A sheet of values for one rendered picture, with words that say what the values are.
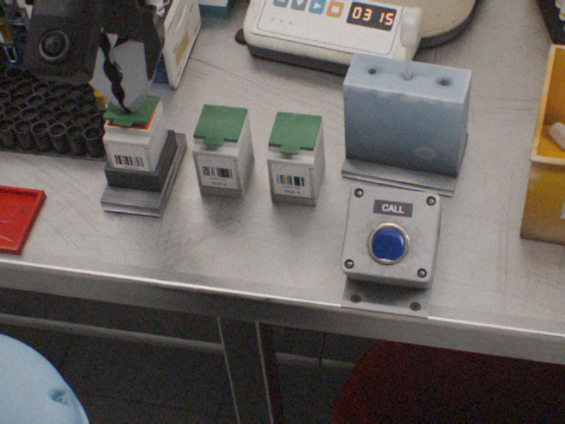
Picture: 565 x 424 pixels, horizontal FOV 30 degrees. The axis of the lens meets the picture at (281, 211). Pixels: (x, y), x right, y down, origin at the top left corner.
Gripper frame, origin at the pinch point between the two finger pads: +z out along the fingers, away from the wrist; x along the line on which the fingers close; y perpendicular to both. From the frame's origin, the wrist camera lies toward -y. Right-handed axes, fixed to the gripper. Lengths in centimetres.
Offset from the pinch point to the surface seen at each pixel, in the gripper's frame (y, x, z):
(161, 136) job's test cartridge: 1.4, -2.0, 4.9
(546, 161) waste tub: -1.5, -34.3, -0.2
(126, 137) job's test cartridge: -1.1, 0.0, 2.7
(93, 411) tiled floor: 20, 30, 97
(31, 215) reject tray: -5.8, 8.5, 9.0
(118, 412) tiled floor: 21, 26, 97
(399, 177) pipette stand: 3.1, -22.6, 8.7
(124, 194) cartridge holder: -2.7, 0.7, 8.4
